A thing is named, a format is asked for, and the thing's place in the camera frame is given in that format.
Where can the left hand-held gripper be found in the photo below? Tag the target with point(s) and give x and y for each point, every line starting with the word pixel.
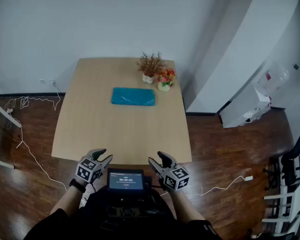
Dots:
pixel 88 170

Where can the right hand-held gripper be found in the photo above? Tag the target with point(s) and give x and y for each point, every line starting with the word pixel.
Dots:
pixel 177 179

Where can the teal plastic bag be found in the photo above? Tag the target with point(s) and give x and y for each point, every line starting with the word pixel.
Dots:
pixel 132 96

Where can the person's left forearm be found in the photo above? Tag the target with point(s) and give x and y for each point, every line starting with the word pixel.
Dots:
pixel 66 200

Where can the person's right forearm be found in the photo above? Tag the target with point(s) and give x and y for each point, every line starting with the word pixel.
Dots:
pixel 186 205

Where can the clear plastic bag red label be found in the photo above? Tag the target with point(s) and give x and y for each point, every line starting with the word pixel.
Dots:
pixel 275 76

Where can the chest-worn black screen device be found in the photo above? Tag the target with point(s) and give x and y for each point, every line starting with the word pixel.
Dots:
pixel 125 180

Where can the black wrist watch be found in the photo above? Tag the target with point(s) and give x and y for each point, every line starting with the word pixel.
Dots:
pixel 77 185

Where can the person's black shirt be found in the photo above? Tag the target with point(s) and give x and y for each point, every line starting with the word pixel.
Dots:
pixel 65 226

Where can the colourful flowers in cream pot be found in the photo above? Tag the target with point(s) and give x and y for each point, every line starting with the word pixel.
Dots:
pixel 166 76

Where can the white low cabinet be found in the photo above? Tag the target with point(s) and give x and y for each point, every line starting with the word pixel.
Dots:
pixel 240 111

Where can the white metal bar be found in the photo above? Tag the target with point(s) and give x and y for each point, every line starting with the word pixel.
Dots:
pixel 2 162

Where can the brown dried plant white vase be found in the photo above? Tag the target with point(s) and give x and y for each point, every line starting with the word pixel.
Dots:
pixel 150 64

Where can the wooden side table white legs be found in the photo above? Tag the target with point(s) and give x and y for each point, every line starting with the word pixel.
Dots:
pixel 7 115

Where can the black and white equipment rack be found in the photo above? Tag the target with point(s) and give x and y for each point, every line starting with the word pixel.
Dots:
pixel 290 164

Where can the white wall socket plate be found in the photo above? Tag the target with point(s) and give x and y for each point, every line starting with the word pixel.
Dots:
pixel 42 81

